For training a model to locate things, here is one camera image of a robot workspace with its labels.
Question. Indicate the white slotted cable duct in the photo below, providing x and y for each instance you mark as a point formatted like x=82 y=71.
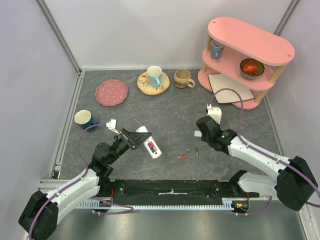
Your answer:
x=226 y=205

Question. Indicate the white square mat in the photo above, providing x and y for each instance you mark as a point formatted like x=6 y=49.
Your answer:
x=221 y=86

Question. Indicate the aluminium frame post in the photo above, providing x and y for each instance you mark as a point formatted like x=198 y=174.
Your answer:
x=58 y=34
x=286 y=17

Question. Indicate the white battery cover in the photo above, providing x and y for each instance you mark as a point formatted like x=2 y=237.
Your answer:
x=197 y=133

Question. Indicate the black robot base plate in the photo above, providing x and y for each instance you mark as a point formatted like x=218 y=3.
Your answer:
x=172 y=192

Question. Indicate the light blue mug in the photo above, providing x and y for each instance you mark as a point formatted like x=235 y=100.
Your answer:
x=154 y=75

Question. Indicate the pink three-tier shelf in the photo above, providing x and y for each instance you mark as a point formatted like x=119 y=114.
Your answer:
x=231 y=43

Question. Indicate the red cup in bowl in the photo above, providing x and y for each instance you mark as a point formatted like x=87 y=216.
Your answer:
x=250 y=68

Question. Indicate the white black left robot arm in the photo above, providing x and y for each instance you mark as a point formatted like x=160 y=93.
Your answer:
x=44 y=211

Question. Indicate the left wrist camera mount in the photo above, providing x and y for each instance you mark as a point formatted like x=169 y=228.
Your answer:
x=112 y=125

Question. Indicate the pink dotted plate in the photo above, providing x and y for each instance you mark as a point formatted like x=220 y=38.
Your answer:
x=111 y=93

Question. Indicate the green battery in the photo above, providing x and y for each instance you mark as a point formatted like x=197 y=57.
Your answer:
x=197 y=151

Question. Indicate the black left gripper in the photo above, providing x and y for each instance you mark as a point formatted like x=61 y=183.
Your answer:
x=135 y=138

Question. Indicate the beige ceramic mug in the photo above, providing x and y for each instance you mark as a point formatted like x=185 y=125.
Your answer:
x=182 y=79

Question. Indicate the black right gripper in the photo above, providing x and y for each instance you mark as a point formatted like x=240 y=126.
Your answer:
x=203 y=124

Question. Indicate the dark blue mug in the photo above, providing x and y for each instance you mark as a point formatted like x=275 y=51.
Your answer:
x=84 y=119

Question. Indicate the left aluminium frame post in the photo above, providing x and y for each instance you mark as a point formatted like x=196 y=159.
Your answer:
x=58 y=34

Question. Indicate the patterned dark bowl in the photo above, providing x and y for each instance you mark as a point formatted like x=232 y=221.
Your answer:
x=260 y=65

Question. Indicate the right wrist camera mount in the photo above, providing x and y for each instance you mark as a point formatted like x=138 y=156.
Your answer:
x=214 y=112

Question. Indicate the grey blue shelf mug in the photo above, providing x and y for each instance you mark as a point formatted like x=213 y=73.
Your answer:
x=216 y=49

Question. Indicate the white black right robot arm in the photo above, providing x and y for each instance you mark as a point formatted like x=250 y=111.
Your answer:
x=289 y=179

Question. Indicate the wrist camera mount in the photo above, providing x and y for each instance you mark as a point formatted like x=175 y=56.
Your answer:
x=214 y=112
x=112 y=125

